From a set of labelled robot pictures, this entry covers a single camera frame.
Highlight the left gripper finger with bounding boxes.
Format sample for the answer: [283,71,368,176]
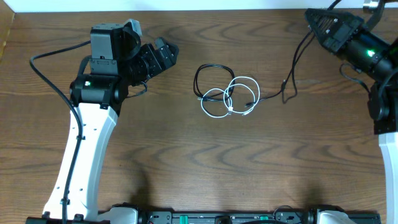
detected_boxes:
[155,37,169,51]
[160,44,179,67]

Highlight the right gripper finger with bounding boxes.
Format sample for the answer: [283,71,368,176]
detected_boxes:
[310,23,331,47]
[304,9,345,28]

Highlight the white usb cable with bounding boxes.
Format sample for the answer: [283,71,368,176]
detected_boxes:
[200,76,261,119]

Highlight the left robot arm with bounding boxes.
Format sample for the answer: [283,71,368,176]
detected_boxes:
[27,19,179,223]

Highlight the cardboard panel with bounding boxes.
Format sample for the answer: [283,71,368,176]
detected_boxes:
[0,0,15,58]

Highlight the right camera black cable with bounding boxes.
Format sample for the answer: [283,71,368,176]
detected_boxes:
[326,0,343,11]

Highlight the camera black cable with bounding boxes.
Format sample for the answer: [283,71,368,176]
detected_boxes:
[326,0,343,11]
[29,39,93,224]

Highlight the left camera black cable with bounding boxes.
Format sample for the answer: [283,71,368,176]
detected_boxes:
[29,39,93,224]

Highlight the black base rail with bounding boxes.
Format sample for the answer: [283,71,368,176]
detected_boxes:
[98,203,382,224]

